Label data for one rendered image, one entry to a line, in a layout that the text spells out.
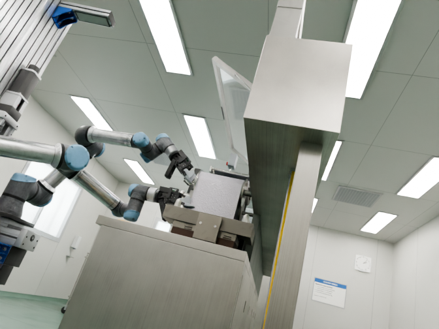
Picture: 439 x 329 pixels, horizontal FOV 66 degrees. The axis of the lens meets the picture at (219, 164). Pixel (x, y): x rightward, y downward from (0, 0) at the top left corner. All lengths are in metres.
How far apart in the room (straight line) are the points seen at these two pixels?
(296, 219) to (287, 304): 0.20
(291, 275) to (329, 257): 6.56
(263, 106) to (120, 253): 0.87
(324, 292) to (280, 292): 6.44
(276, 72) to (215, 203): 0.89
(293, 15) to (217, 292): 1.00
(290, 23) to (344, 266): 6.57
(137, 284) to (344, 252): 6.32
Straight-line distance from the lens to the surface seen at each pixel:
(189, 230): 1.49
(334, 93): 0.97
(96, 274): 1.51
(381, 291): 7.53
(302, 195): 0.89
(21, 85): 2.05
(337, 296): 7.30
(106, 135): 1.94
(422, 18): 2.87
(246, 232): 1.44
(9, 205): 2.03
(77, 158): 1.62
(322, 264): 7.34
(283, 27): 1.14
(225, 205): 1.69
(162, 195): 1.76
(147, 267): 1.43
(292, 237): 0.86
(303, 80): 0.98
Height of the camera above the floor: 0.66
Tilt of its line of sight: 23 degrees up
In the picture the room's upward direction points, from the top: 17 degrees clockwise
